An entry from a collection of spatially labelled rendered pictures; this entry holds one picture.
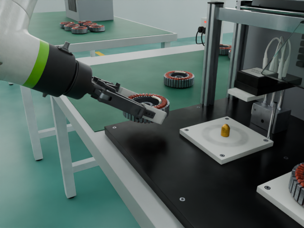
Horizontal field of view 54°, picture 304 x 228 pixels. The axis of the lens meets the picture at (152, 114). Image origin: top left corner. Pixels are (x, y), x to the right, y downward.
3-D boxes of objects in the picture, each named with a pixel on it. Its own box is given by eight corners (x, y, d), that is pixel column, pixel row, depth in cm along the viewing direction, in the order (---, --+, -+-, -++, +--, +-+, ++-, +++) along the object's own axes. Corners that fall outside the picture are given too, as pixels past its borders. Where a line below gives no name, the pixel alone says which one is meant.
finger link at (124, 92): (116, 98, 73) (114, 97, 73) (138, 106, 77) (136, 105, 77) (121, 87, 72) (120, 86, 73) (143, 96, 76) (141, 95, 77)
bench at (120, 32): (30, 166, 191) (7, 50, 159) (5, 83, 338) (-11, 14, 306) (174, 127, 239) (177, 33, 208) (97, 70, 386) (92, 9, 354)
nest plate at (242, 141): (220, 164, 59) (221, 159, 59) (179, 133, 71) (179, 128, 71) (273, 146, 66) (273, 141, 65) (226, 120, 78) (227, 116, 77)
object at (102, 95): (92, 80, 62) (86, 81, 57) (115, 91, 62) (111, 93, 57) (88, 90, 62) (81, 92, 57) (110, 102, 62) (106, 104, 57)
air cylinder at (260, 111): (273, 134, 71) (277, 113, 69) (249, 121, 77) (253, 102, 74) (287, 129, 73) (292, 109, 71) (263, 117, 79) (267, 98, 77)
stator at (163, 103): (135, 128, 65) (135, 113, 63) (115, 110, 74) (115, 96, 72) (178, 118, 70) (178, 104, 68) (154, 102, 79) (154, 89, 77)
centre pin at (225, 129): (224, 137, 67) (225, 127, 66) (218, 134, 68) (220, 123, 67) (230, 135, 68) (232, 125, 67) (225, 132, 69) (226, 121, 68)
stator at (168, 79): (192, 89, 104) (193, 79, 103) (161, 87, 106) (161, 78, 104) (194, 79, 114) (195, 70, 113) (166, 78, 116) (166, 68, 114)
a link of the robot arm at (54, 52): (23, 84, 60) (30, 99, 53) (46, 30, 58) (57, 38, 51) (52, 93, 64) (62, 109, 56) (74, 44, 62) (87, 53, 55)
